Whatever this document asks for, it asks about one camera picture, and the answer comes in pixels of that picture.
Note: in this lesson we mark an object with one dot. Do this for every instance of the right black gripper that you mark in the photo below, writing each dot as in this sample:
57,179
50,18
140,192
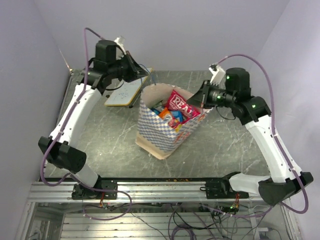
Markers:
200,98

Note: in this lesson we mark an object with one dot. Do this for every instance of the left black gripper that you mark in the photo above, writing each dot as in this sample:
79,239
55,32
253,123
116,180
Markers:
136,71

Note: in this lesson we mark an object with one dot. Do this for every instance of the pink snack bag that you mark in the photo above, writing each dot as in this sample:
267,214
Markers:
177,102

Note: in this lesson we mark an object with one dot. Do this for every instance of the blue snack bag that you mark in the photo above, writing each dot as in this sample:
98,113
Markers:
177,117

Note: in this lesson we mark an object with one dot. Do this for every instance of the orange Fox's candy bag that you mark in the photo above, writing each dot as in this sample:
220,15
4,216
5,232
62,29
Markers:
166,115

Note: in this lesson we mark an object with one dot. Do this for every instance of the blue checkered paper bag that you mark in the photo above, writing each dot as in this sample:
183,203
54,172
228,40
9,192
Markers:
153,134

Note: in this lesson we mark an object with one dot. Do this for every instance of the green snack pack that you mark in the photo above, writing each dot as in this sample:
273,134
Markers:
158,106

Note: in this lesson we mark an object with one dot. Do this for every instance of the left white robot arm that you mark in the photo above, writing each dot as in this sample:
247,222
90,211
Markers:
111,61

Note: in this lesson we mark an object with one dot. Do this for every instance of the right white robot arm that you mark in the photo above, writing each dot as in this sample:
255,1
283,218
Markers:
231,89

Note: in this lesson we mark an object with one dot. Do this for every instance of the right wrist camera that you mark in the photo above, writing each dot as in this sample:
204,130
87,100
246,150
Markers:
218,74

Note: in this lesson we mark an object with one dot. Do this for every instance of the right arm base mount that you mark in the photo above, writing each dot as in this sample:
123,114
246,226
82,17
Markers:
217,188

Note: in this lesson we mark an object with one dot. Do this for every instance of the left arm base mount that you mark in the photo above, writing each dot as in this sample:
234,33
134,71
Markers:
106,189

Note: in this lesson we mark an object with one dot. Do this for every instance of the aluminium frame rail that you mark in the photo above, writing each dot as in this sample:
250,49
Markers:
140,192

